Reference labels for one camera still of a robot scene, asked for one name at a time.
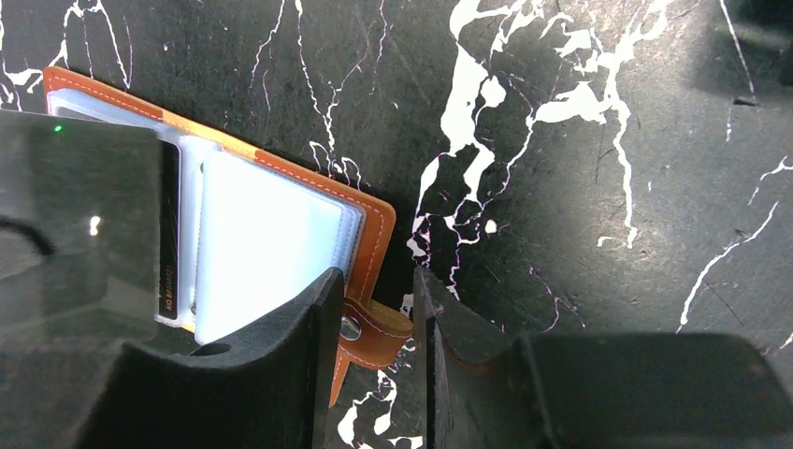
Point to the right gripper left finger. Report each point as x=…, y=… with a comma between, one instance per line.
x=266, y=385

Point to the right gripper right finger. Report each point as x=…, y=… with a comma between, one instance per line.
x=485, y=389

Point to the orange leather card holder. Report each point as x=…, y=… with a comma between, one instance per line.
x=245, y=230

